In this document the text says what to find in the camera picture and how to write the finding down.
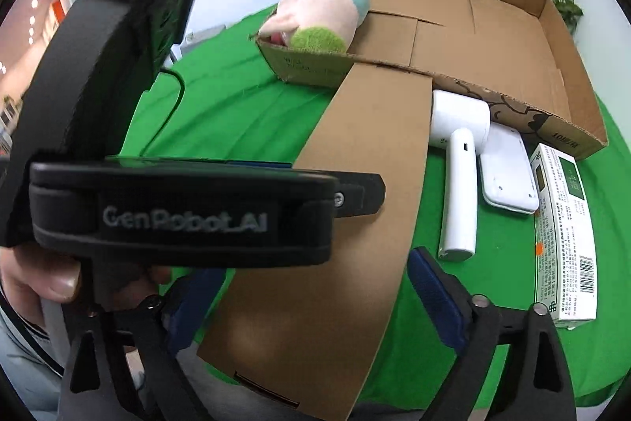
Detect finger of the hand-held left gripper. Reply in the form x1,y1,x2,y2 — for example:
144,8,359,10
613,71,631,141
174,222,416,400
106,157,295,171
333,173,386,219

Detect black cable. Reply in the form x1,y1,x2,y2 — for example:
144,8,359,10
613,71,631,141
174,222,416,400
122,68,186,156

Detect open cardboard box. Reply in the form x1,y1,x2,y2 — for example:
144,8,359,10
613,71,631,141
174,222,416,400
118,4,631,408

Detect white device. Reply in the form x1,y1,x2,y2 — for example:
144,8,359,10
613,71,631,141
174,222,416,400
479,123,540,215

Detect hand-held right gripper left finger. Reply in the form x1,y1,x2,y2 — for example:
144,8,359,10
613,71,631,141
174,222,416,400
59,268,228,421

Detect pink and teal plush toy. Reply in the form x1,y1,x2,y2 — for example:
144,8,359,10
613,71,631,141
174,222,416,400
259,0,372,54

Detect person's left hand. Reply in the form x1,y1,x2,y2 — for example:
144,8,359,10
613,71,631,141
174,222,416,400
0,246,82,329

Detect white hair dryer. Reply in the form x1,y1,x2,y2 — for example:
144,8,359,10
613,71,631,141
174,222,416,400
428,90,492,262

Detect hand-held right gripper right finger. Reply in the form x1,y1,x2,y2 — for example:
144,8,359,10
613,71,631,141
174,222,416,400
408,246,577,421

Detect brown cardboard divider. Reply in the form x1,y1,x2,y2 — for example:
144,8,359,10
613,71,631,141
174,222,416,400
197,60,435,419

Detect brown cardboard box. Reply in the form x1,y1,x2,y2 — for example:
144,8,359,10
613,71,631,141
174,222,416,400
249,0,609,161

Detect white and green medicine box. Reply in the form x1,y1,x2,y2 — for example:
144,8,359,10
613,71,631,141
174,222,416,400
528,143,598,329

